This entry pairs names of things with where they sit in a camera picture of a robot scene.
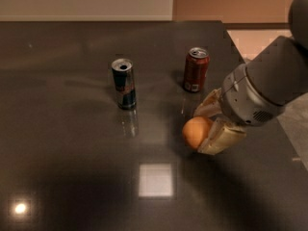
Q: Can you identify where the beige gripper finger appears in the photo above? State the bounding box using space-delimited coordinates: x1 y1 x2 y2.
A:
193 89 221 117
197 117 246 155

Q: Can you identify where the orange fruit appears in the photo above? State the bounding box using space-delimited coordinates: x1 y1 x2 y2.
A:
182 116 213 150

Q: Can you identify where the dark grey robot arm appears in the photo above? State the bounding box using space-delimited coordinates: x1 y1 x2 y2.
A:
194 0 308 155

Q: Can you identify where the red coke can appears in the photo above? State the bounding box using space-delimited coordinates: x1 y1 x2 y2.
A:
183 47 210 92

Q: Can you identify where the blue silver energy drink can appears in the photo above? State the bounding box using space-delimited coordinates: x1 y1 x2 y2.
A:
112 59 136 110

